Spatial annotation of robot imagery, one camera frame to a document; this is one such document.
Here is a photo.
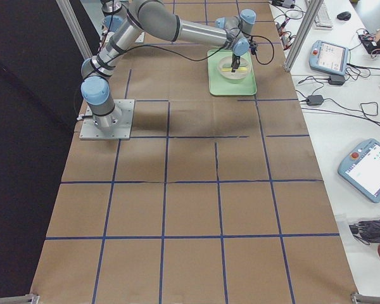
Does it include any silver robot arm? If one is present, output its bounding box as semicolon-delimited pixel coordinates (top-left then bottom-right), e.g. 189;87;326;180
101;0;129;32
80;1;257;132

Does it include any white round plate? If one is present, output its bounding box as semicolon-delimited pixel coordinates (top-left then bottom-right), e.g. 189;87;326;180
217;56;252;83

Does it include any mint green tray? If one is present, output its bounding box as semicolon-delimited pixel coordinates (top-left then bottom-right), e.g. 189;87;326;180
208;49;257;96

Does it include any blue teach pendant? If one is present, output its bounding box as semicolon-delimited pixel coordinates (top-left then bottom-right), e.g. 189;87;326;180
309;40;349;76
338;139;380;203

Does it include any black computer mouse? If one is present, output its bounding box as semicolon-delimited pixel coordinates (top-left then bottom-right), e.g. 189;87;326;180
336;11;352;21

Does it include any black braided right cable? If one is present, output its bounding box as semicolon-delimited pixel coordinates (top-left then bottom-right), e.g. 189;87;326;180
72;34;275;120

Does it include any black folded umbrella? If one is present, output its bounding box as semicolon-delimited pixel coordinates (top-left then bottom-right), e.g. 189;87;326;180
349;219;380;245

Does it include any aluminium frame post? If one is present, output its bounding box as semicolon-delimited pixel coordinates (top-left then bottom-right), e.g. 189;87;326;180
284;0;323;72

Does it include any far blue teach pendant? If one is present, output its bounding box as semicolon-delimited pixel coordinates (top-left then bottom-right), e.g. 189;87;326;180
309;40;349;76

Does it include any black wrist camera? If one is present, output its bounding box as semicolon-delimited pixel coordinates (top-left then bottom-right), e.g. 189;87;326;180
249;39;258;56

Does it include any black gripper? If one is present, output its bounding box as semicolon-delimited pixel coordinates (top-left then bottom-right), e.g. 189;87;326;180
231;53;241;72

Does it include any near blue teach pendant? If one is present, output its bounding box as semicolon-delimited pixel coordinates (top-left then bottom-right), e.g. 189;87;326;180
338;139;380;203

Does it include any yellow plastic fork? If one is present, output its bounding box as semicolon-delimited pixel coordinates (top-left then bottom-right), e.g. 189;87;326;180
220;66;249;73

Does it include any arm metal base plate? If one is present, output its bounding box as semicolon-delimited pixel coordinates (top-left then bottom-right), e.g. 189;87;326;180
79;99;135;140
101;28;146;44

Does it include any white keyboard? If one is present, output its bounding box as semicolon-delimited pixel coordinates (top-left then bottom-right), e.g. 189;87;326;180
314;3;333;30

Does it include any black power adapter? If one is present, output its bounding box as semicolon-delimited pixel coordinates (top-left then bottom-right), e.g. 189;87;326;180
327;75;346;86
306;95;324;106

